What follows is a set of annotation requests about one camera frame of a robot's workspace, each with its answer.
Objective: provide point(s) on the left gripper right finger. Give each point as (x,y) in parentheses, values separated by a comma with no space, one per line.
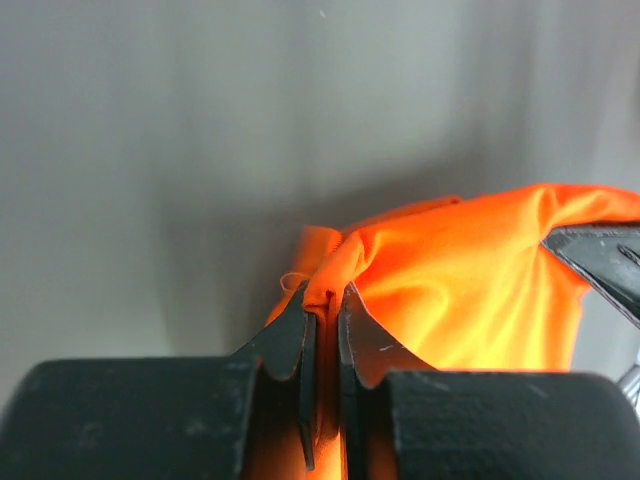
(403,419)

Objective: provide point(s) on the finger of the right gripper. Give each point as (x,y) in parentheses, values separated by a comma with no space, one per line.
(606,255)

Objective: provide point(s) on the orange t-shirt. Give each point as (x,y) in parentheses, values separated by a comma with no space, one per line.
(463,284)

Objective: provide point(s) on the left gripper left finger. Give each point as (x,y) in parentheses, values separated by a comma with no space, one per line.
(249,415)

